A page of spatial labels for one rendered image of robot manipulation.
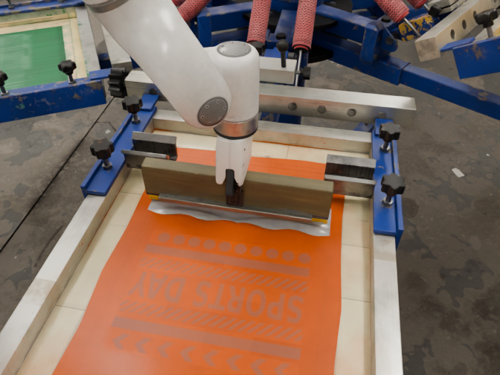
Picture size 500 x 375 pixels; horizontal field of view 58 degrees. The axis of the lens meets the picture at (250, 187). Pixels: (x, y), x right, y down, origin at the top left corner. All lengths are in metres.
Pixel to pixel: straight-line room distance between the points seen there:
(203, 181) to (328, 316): 0.32
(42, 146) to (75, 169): 0.31
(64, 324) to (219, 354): 0.25
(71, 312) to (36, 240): 1.50
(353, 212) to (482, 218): 1.57
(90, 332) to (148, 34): 0.46
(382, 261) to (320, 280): 0.11
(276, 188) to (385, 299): 0.26
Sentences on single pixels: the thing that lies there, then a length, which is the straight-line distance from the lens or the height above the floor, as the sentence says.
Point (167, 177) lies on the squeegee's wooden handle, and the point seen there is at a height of 1.04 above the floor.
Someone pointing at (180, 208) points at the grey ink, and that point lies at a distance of 0.89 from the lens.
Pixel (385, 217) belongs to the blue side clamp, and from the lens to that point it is 0.85.
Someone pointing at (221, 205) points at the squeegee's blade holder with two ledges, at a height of 0.99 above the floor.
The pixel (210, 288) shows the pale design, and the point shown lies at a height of 0.95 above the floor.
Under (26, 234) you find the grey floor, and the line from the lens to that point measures 2.34.
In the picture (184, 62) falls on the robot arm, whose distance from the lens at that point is 0.55.
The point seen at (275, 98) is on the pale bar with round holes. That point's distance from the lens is 1.06.
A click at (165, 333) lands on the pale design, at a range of 0.75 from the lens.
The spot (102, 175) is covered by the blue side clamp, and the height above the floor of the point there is 1.00.
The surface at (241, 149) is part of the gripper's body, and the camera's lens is 0.72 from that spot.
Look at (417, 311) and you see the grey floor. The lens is 1.98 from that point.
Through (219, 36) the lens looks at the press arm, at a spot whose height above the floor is 0.93.
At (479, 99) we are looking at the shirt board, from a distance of 1.42.
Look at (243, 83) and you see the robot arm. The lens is 0.66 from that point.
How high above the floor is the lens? 1.60
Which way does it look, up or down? 44 degrees down
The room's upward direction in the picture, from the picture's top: straight up
